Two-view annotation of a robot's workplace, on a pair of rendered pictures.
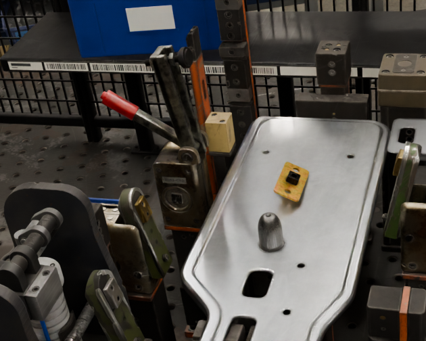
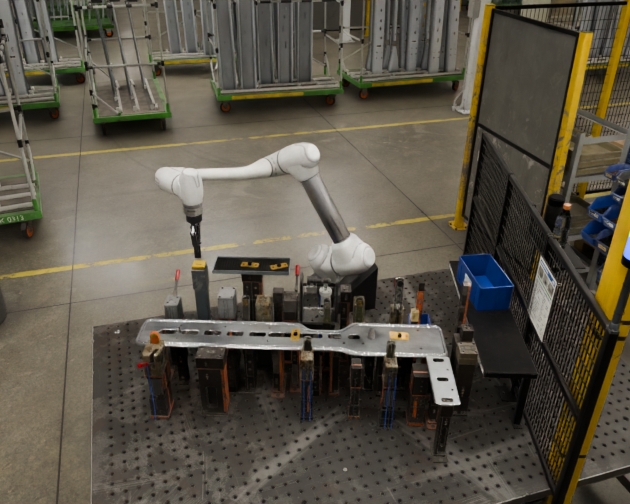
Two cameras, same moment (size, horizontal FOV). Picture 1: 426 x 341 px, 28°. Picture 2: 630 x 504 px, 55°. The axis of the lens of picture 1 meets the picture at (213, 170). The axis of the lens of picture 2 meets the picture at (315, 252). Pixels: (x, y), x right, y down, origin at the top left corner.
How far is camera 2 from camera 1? 2.23 m
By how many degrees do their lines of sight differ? 59
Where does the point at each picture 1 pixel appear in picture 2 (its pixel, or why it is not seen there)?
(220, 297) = (346, 331)
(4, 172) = (452, 298)
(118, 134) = not seen: hidden behind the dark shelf
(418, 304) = (355, 367)
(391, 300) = (355, 362)
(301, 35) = (493, 325)
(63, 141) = not seen: hidden behind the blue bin
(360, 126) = (440, 349)
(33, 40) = not seen: hidden behind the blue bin
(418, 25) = (515, 355)
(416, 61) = (470, 350)
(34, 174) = (454, 305)
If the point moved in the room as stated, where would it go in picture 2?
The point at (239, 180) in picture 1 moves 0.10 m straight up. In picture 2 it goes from (399, 327) to (401, 309)
